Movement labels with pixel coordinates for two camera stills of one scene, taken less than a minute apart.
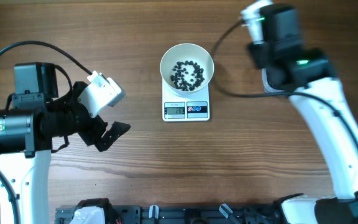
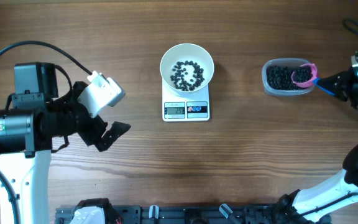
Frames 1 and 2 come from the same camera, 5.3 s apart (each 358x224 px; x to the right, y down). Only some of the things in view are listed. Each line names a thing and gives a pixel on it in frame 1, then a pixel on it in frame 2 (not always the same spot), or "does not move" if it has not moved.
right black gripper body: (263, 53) to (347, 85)
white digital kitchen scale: (177, 107) does not move
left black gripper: (93, 136) does not move
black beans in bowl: (188, 75) does not move
